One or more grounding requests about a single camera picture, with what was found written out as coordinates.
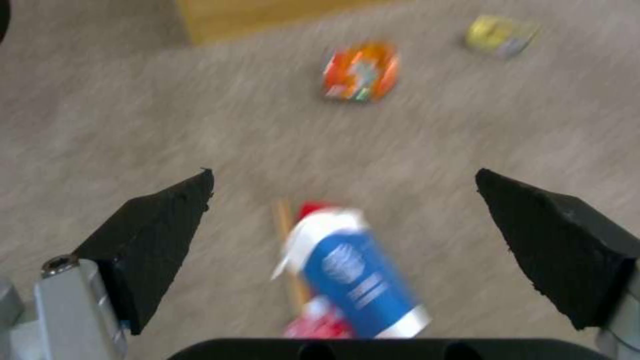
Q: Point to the orange snack packet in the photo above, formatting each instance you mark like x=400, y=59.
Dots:
x=361, y=72

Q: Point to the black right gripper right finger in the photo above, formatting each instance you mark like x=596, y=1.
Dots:
x=555, y=240

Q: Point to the yellow crumpled packet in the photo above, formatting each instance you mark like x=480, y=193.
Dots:
x=500, y=35

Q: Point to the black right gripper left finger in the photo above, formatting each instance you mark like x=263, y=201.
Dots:
x=145, y=240

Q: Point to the light wooden cabinet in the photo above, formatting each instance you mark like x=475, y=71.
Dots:
x=270, y=17

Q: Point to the blue and white paper cup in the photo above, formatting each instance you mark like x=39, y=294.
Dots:
x=352, y=270

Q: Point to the red and white crumpled wrapper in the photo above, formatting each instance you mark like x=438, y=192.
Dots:
x=320, y=325

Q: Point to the thin wooden stick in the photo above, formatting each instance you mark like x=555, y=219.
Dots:
x=289, y=247

